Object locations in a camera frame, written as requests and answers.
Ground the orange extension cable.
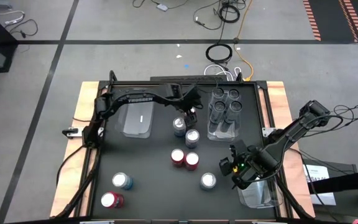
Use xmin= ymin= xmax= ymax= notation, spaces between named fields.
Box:
xmin=232 ymin=0 xmax=254 ymax=82

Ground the white paper sheet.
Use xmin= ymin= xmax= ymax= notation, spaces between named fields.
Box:
xmin=303 ymin=164 xmax=337 ymax=206

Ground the wooden table board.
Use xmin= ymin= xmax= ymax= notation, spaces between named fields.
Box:
xmin=50 ymin=80 xmax=316 ymax=218

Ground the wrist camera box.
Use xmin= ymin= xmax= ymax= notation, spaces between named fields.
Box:
xmin=184 ymin=112 xmax=199 ymax=129
xmin=231 ymin=139 xmax=249 ymax=156

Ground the tall slim silver can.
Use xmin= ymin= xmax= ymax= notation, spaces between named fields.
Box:
xmin=227 ymin=87 xmax=242 ymax=105
xmin=222 ymin=100 xmax=244 ymax=133
xmin=211 ymin=86 xmax=227 ymax=105
xmin=209 ymin=100 xmax=228 ymax=133

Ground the silver and blue soda can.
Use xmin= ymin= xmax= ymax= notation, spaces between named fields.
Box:
xmin=172 ymin=116 xmax=187 ymax=138
xmin=111 ymin=172 xmax=134 ymax=191
xmin=185 ymin=129 xmax=201 ymax=149
xmin=200 ymin=172 xmax=218 ymax=191

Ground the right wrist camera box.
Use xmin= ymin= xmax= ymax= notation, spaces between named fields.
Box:
xmin=231 ymin=139 xmax=249 ymax=156

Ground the clear plastic bin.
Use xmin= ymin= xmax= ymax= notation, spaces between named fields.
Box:
xmin=115 ymin=101 xmax=155 ymax=139
xmin=206 ymin=88 xmax=245 ymax=142
xmin=237 ymin=177 xmax=276 ymax=210

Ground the white floor cable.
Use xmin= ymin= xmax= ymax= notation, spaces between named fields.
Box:
xmin=203 ymin=63 xmax=242 ymax=82

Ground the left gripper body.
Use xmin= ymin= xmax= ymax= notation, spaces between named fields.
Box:
xmin=181 ymin=84 xmax=204 ymax=114

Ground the black power strip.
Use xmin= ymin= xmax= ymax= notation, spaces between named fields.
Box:
xmin=150 ymin=75 xmax=224 ymax=82

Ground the thin white cable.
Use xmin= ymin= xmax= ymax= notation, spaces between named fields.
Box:
xmin=0 ymin=10 xmax=26 ymax=26

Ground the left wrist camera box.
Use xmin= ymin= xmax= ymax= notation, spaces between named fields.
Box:
xmin=184 ymin=112 xmax=199 ymax=129

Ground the black horizontal bar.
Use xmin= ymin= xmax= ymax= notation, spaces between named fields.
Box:
xmin=308 ymin=169 xmax=358 ymax=195

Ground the coiled black floor cable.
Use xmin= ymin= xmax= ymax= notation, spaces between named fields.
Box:
xmin=204 ymin=42 xmax=234 ymax=65
xmin=218 ymin=2 xmax=241 ymax=24

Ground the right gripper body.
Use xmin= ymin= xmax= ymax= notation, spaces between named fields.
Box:
xmin=232 ymin=149 xmax=262 ymax=180

